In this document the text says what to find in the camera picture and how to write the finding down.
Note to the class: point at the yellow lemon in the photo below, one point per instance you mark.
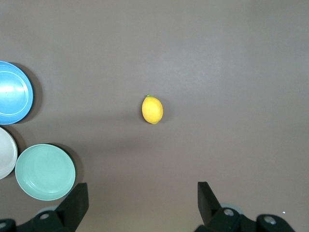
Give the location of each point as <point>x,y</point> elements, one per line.
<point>152,110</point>

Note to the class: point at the blue plate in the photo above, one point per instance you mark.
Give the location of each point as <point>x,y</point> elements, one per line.
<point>13,94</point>

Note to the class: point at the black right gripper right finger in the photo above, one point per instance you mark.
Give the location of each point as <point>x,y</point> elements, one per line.
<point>212,212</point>

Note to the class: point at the mint green plate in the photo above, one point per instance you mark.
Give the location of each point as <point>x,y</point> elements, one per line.
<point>44,172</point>

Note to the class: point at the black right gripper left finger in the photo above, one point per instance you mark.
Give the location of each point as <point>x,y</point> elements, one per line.
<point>70,207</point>

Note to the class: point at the beige plate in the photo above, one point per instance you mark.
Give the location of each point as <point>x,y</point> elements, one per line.
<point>6,154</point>

